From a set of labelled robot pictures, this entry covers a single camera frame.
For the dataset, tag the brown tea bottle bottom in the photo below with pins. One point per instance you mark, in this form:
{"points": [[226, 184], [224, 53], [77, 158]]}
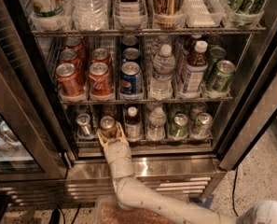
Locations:
{"points": [[133, 128]]}

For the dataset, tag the silver can bottom left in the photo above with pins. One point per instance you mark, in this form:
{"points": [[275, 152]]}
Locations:
{"points": [[84, 124]]}

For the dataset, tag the green can middle front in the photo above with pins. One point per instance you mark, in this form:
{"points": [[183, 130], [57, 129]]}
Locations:
{"points": [[220, 76]]}

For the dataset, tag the stainless steel fridge cabinet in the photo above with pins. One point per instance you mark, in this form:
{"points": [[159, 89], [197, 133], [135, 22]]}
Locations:
{"points": [[191, 168]]}

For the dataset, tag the brown tall can top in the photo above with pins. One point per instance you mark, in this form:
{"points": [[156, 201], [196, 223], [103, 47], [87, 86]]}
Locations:
{"points": [[168, 13]]}

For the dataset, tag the blue pepsi can front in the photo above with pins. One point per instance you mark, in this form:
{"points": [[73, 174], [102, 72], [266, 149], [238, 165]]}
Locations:
{"points": [[131, 78]]}

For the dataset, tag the red cola can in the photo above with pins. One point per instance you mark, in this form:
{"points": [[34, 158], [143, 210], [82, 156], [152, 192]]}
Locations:
{"points": [[101, 83], [101, 55]]}

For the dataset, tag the red can front left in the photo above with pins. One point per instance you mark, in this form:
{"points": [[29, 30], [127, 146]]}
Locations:
{"points": [[69, 79]]}

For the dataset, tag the red cola can front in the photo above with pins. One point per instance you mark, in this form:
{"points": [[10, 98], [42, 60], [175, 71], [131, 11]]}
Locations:
{"points": [[101, 83]]}

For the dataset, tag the blue pepsi can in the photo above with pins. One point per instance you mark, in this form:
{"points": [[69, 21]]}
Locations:
{"points": [[131, 55], [129, 41], [131, 78]]}

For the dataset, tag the green can bottom right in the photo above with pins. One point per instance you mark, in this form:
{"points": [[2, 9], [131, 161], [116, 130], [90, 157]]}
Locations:
{"points": [[202, 126]]}

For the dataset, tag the clear water bottle top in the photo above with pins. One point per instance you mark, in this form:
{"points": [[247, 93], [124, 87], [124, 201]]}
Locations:
{"points": [[90, 15]]}

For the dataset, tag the orange soda can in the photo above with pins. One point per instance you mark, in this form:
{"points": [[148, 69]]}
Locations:
{"points": [[110, 110], [108, 126]]}

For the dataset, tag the glass fridge door left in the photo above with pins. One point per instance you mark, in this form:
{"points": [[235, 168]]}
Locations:
{"points": [[27, 103]]}

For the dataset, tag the red can back left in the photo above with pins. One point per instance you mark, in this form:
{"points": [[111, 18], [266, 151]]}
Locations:
{"points": [[76, 44]]}

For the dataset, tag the green can middle behind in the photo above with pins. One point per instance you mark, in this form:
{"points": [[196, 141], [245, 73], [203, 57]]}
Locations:
{"points": [[214, 55]]}

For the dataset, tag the open fridge door right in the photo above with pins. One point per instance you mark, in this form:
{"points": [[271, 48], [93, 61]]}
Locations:
{"points": [[245, 119]]}

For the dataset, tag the empty white plastic tray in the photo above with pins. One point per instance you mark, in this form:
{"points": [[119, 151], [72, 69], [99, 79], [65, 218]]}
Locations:
{"points": [[203, 13]]}

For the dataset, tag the blue pepsi can back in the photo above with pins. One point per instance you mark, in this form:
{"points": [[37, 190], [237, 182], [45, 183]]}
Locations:
{"points": [[129, 41]]}

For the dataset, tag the red cola can behind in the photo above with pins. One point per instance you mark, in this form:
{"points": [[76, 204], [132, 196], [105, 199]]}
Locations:
{"points": [[101, 55]]}

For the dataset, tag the water bottle middle shelf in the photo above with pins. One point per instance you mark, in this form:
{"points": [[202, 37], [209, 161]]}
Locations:
{"points": [[163, 66]]}

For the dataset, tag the white labelled bottle top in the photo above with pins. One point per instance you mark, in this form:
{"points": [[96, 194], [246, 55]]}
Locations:
{"points": [[130, 13]]}

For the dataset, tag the orange soda can behind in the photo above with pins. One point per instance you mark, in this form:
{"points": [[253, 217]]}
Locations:
{"points": [[110, 110]]}

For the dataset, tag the water bottle bottom shelf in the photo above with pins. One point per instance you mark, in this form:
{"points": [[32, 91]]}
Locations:
{"points": [[155, 127]]}

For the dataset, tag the orange soda can front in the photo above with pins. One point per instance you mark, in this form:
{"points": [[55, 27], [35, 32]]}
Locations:
{"points": [[108, 126]]}

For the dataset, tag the white green can top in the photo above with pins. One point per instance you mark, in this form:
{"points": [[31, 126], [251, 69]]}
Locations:
{"points": [[48, 0]]}

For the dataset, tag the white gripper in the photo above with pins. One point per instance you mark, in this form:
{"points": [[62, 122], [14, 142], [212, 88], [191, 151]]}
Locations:
{"points": [[117, 150]]}

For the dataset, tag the blue tape cross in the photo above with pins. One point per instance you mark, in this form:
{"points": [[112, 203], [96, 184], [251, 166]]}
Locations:
{"points": [[206, 203]]}

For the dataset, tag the clear plastic bin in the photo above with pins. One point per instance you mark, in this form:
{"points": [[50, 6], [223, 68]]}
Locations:
{"points": [[109, 212]]}

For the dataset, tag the green can bottom front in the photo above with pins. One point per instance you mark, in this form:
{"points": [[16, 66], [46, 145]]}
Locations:
{"points": [[178, 127]]}

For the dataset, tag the tea bottle middle shelf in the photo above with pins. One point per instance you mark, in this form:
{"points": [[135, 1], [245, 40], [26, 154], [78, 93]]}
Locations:
{"points": [[193, 71]]}

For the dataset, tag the water bottle shelf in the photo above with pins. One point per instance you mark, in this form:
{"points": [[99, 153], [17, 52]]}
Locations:
{"points": [[155, 127], [163, 66]]}

